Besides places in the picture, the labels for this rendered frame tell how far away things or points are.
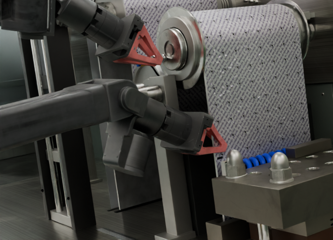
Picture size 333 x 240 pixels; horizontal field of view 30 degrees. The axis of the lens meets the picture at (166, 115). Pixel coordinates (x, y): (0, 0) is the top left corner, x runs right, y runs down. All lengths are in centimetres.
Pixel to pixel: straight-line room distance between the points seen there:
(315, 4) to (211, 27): 29
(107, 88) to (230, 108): 28
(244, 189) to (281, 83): 28
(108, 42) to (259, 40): 28
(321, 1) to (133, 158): 55
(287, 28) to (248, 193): 37
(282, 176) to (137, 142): 23
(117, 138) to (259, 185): 23
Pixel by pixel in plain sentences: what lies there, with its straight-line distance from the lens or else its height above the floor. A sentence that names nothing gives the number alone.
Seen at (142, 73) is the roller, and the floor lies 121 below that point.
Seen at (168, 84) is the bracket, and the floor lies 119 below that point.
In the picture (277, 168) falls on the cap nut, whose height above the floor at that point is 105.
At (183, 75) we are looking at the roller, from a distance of 110.
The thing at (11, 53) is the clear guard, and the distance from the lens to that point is 201.
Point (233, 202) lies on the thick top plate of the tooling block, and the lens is 101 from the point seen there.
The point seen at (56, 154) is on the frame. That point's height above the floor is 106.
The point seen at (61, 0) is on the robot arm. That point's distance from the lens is 103.
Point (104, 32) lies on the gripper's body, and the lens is 104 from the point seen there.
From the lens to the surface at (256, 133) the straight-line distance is 115.
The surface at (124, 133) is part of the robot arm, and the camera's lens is 95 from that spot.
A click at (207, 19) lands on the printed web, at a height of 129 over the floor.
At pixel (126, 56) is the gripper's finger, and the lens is 105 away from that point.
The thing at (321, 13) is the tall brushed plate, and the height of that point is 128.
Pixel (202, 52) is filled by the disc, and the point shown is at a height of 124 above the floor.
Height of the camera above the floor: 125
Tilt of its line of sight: 6 degrees down
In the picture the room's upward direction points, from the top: 8 degrees counter-clockwise
